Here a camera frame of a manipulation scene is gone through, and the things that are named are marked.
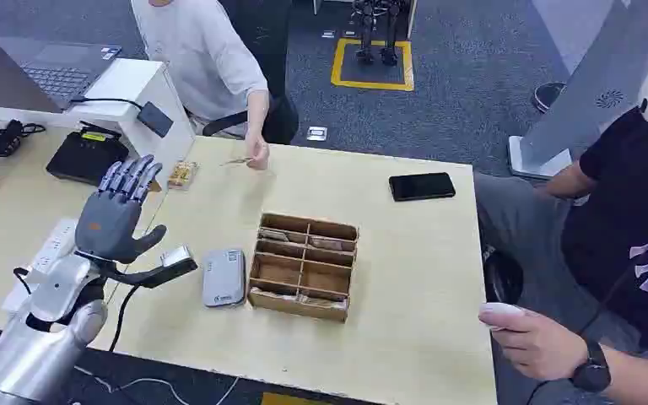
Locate black wristwatch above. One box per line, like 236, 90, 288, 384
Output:
570, 337, 613, 393

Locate grey card reader device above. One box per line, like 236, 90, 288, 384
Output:
202, 248, 247, 309

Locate wooden card box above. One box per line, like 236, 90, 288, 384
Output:
246, 211, 360, 324

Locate white desk stand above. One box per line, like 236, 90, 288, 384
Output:
67, 57, 197, 192

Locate person in white shirt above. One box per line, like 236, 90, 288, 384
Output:
129, 0, 300, 171

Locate black power adapter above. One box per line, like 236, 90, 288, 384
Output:
136, 100, 175, 138

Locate white pillar stand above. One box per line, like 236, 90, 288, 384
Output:
507, 0, 648, 181

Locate clear snack packet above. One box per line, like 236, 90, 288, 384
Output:
167, 160, 200, 192

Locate black cable bundle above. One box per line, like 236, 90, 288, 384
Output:
0, 118, 46, 188

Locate white floor cable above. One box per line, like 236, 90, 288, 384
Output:
73, 365, 242, 405

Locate black desktop device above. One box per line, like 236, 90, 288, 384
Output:
46, 121, 131, 186

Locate white power strip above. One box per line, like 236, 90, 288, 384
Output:
0, 218, 79, 314

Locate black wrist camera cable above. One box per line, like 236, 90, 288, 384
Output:
108, 284, 142, 354

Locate black office chair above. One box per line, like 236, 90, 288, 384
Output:
202, 94, 300, 146

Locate black stool wheel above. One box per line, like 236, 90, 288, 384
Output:
483, 246, 525, 306

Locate person in black shirt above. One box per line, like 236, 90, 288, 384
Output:
472, 47, 648, 405

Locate black smartphone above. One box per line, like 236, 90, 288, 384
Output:
388, 171, 457, 203

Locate black-shirted person's hand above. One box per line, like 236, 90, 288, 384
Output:
478, 304, 589, 383

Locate yellow floor tape square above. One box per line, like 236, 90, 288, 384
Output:
330, 37, 416, 92

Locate black adapter cable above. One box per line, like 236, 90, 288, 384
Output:
70, 95, 144, 111

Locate white-shirted person's hand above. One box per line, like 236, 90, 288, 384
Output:
244, 132, 271, 171

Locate yellow floor tape strip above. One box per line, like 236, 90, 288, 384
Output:
261, 391, 327, 405

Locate black round floor base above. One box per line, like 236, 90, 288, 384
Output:
532, 82, 567, 115

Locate grey laptop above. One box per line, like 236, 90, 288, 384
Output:
19, 41, 124, 111

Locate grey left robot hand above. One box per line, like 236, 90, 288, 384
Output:
75, 154, 167, 265

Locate card in wooden box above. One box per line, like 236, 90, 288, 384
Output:
267, 293, 348, 310
259, 228, 293, 244
308, 236, 354, 252

